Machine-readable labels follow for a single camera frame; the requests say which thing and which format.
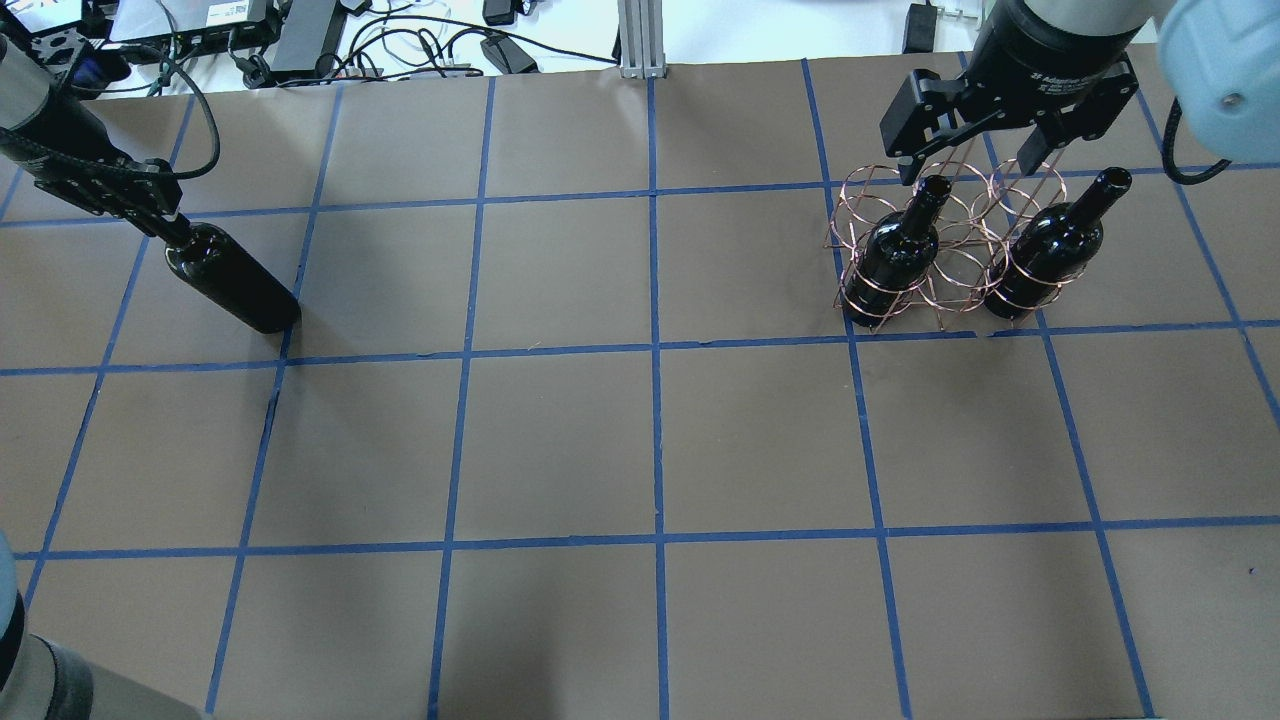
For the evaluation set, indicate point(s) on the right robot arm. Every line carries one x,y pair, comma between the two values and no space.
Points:
1220,60

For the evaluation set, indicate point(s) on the copper wire wine basket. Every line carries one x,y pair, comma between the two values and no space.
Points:
986,212

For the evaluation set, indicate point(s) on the black power adapter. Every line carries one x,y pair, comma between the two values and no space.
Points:
508,57

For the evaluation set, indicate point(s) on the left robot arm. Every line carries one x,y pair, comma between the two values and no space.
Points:
33,105

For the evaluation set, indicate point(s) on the aluminium frame post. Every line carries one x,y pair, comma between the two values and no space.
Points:
640,31

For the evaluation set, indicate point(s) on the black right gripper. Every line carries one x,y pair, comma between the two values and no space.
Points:
1040,55

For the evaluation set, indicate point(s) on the dark wine bottle in basket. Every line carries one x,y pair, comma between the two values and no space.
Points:
896,257

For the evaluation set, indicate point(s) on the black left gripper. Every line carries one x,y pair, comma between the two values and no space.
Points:
68,137

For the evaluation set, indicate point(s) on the dark wine bottle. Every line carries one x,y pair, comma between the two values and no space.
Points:
211,262
896,257

